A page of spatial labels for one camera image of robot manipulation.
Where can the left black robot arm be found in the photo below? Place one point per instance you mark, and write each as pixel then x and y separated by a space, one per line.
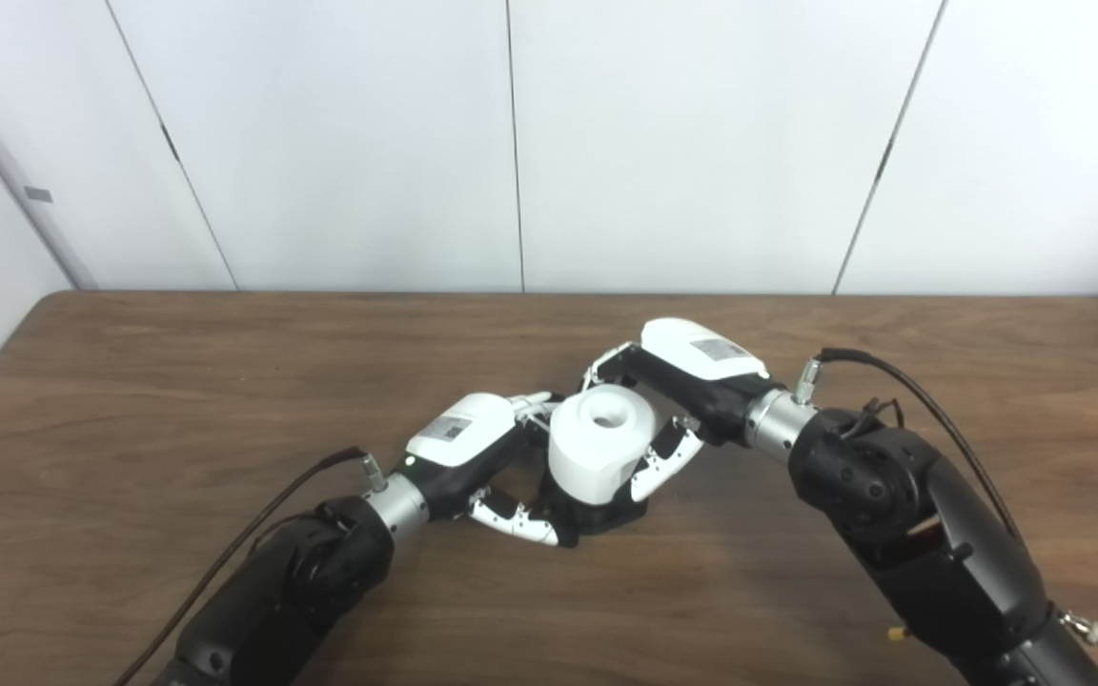
pixel 292 581

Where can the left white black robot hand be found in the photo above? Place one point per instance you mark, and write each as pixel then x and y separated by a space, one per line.
pixel 463 438

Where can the black flanged holder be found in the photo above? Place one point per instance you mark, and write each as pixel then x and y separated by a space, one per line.
pixel 606 517

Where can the round white plastic piece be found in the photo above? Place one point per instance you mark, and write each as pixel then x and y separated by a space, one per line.
pixel 587 467

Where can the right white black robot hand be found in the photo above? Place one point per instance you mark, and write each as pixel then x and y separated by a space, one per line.
pixel 701 367

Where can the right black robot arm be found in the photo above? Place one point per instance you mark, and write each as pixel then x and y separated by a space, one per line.
pixel 940 543

